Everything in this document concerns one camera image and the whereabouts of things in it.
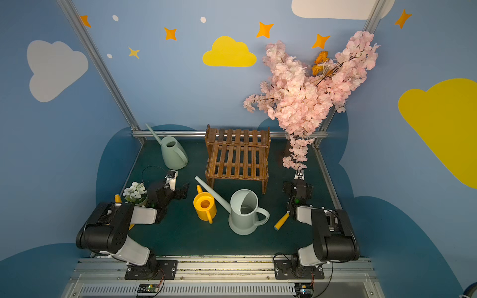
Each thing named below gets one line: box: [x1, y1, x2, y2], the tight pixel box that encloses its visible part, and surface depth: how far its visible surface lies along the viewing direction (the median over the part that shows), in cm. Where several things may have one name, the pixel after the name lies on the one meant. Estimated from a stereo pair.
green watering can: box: [145, 122, 189, 171], surface depth 101 cm
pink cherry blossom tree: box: [243, 31, 380, 171], surface depth 70 cm
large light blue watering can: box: [194, 175, 271, 236], surface depth 77 cm
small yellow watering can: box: [193, 184, 217, 225], surface depth 84 cm
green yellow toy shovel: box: [273, 210, 291, 231], surface depth 88 cm
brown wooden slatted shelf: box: [204, 124, 271, 195], surface depth 92 cm
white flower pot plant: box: [122, 181, 148, 205], surface depth 85 cm
